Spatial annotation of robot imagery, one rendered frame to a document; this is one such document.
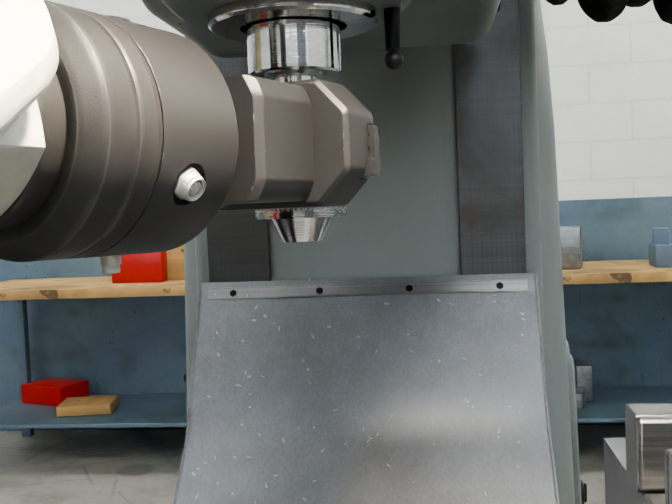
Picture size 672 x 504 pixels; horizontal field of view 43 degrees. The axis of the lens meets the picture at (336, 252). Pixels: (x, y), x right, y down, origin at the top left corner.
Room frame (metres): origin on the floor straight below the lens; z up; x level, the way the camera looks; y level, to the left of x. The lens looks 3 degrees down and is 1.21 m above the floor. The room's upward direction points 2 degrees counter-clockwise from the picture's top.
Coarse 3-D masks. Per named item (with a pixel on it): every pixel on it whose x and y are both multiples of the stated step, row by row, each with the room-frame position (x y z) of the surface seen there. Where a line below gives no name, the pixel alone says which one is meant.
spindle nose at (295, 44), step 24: (264, 24) 0.42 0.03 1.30; (288, 24) 0.41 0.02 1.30; (312, 24) 0.42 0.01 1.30; (336, 24) 0.43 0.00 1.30; (264, 48) 0.42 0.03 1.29; (288, 48) 0.41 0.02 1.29; (312, 48) 0.42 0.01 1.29; (336, 48) 0.43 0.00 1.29; (264, 72) 0.42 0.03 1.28; (336, 72) 0.43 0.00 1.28
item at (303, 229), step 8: (272, 224) 0.43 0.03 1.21; (280, 224) 0.43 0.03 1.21; (288, 224) 0.42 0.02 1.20; (296, 224) 0.42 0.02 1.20; (304, 224) 0.42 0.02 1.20; (312, 224) 0.42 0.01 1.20; (320, 224) 0.43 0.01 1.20; (328, 224) 0.43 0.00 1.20; (280, 232) 0.43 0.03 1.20; (288, 232) 0.43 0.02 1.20; (296, 232) 0.43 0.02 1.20; (304, 232) 0.43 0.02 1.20; (312, 232) 0.43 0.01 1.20; (320, 232) 0.43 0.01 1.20; (280, 240) 0.44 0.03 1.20; (288, 240) 0.43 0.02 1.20; (296, 240) 0.43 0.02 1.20; (304, 240) 0.43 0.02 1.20; (312, 240) 0.43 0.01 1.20; (320, 240) 0.43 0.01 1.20
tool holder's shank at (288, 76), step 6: (276, 72) 0.43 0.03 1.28; (282, 72) 0.42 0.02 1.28; (288, 72) 0.42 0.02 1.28; (294, 72) 0.42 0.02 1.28; (300, 72) 0.42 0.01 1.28; (306, 72) 0.42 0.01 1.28; (312, 72) 0.43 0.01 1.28; (318, 72) 0.43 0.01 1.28; (270, 78) 0.44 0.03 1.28; (276, 78) 0.43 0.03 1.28; (282, 78) 0.43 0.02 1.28; (288, 78) 0.43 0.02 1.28; (294, 78) 0.43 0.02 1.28; (300, 78) 0.43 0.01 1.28; (306, 78) 0.43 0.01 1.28; (312, 78) 0.43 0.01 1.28; (318, 78) 0.44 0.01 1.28; (324, 78) 0.44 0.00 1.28
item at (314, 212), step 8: (288, 208) 0.42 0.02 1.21; (296, 208) 0.42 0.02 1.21; (304, 208) 0.42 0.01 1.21; (312, 208) 0.42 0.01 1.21; (320, 208) 0.42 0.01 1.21; (328, 208) 0.42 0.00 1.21; (336, 208) 0.42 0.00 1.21; (344, 208) 0.43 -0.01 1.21; (256, 216) 0.43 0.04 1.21; (264, 216) 0.42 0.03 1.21; (272, 216) 0.42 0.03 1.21; (280, 216) 0.42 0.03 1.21; (288, 216) 0.42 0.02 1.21; (296, 216) 0.42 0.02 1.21; (304, 216) 0.42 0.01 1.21; (312, 216) 0.42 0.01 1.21; (320, 216) 0.42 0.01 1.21; (328, 216) 0.42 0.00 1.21; (336, 216) 0.42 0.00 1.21
